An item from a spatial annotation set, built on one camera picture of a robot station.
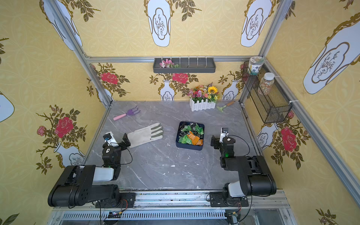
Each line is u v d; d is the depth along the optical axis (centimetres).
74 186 44
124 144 81
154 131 102
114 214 72
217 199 73
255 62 84
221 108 117
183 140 92
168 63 88
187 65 92
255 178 44
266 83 72
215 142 84
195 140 91
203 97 106
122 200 73
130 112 115
